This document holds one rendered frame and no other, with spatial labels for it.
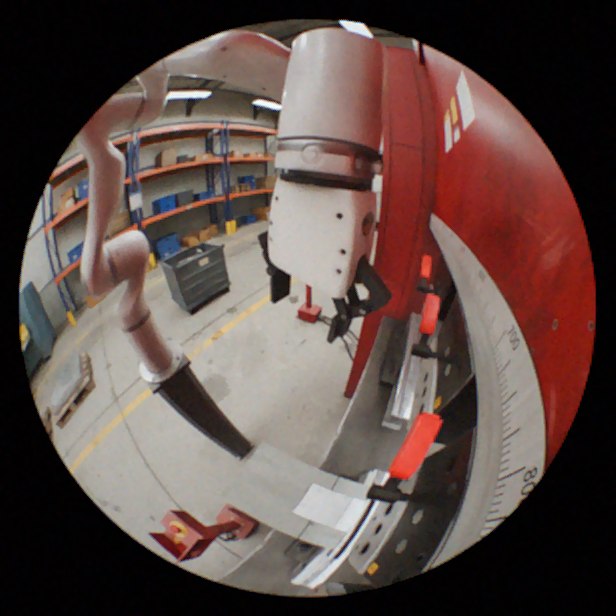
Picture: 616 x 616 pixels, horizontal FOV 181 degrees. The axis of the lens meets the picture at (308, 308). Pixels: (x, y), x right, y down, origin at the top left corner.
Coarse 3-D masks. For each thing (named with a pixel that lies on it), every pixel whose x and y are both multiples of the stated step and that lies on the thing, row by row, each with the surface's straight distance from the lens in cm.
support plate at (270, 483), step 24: (264, 456) 47; (288, 456) 46; (240, 480) 47; (264, 480) 46; (288, 480) 46; (312, 480) 45; (240, 504) 48; (264, 504) 46; (288, 504) 46; (288, 528) 46; (312, 528) 46
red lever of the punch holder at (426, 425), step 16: (432, 416) 18; (416, 432) 17; (432, 432) 17; (400, 448) 19; (416, 448) 18; (400, 464) 18; (416, 464) 18; (400, 480) 20; (368, 496) 20; (384, 496) 20; (400, 496) 21
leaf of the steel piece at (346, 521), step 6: (354, 498) 46; (354, 504) 46; (360, 504) 46; (348, 510) 46; (354, 510) 46; (360, 510) 47; (342, 516) 46; (348, 516) 46; (354, 516) 47; (342, 522) 46; (348, 522) 47; (354, 522) 47; (336, 528) 46; (342, 528) 47; (348, 528) 47
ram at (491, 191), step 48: (432, 48) 69; (432, 96) 91; (480, 96) 31; (480, 144) 31; (528, 144) 19; (480, 192) 29; (528, 192) 18; (480, 240) 26; (528, 240) 16; (576, 240) 13; (528, 288) 15; (576, 288) 12; (480, 336) 20; (528, 336) 14; (576, 336) 11; (480, 384) 18; (576, 384) 11; (480, 432) 16; (480, 480) 14; (480, 528) 13
